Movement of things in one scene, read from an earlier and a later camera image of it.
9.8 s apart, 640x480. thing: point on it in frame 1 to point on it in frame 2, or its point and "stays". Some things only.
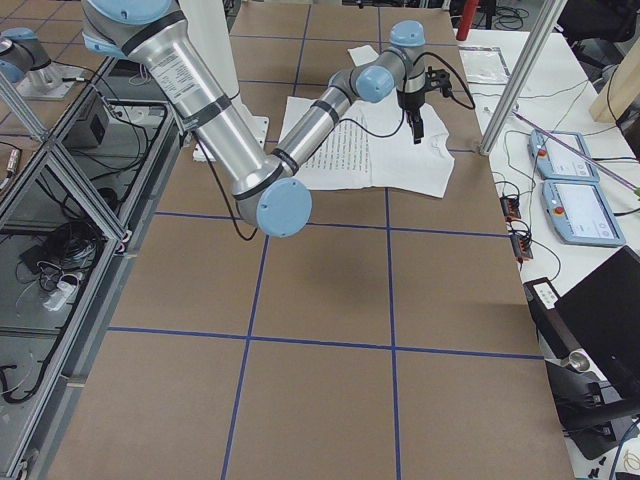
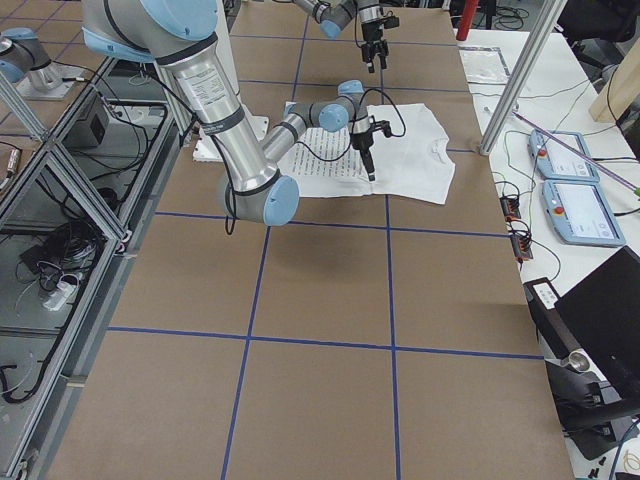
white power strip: (59, 296) stays
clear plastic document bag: (484, 65) stays
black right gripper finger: (417, 133) to (368, 162)
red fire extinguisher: (466, 19) stays
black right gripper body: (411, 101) to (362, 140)
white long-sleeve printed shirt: (375, 149) stays
